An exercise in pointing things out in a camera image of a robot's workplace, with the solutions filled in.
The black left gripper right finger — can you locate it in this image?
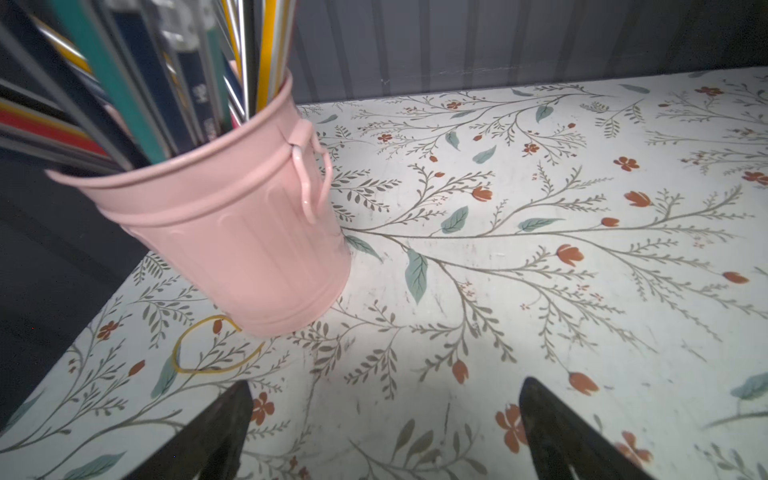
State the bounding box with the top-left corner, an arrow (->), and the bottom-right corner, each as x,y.
519,377 -> 651,480

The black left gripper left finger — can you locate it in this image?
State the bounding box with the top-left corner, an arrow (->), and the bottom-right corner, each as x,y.
127,381 -> 253,480

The pink pencil cup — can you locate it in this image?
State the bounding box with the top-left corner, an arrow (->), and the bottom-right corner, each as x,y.
51,79 -> 351,337

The coloured pencils bundle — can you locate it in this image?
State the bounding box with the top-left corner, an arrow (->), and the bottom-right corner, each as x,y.
0,0 -> 298,175

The yellow rubber band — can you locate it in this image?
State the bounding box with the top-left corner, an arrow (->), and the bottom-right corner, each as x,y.
168,314 -> 266,375

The floral patterned table mat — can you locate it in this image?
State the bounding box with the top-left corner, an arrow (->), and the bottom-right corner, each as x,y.
1,68 -> 767,479

